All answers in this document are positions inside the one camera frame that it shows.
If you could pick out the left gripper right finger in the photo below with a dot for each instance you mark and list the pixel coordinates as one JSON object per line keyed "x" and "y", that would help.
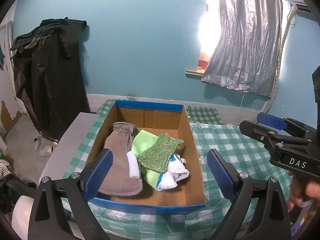
{"x": 258, "y": 209}

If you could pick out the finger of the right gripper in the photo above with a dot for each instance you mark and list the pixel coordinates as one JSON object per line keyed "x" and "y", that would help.
{"x": 261, "y": 134}
{"x": 277, "y": 122}

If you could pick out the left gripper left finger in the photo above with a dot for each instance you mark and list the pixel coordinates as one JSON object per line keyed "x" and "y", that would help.
{"x": 48, "y": 219}

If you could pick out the green sparkly scrubber cloth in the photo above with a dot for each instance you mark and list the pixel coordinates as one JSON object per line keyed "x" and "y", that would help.
{"x": 158, "y": 157}

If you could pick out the person's right hand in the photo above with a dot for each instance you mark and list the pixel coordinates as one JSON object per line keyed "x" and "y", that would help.
{"x": 298, "y": 190}

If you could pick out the green checkered plastic tablecloth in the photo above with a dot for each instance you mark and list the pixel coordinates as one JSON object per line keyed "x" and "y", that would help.
{"x": 245, "y": 154}

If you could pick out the green checkered floor mat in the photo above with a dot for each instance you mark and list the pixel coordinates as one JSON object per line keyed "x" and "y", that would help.
{"x": 203, "y": 115}

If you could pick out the grey crinkled curtain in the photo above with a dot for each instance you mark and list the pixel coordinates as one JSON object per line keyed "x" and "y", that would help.
{"x": 247, "y": 53}

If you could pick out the white paper roll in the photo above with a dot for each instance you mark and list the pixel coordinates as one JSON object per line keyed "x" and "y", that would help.
{"x": 21, "y": 215}

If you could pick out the light green cloth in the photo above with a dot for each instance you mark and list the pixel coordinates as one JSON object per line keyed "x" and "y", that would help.
{"x": 142, "y": 142}

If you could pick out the white blue sock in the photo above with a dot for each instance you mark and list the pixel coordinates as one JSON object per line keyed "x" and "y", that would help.
{"x": 176, "y": 171}

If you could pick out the black hanging clothes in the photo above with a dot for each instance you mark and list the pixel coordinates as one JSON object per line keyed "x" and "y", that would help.
{"x": 47, "y": 75}

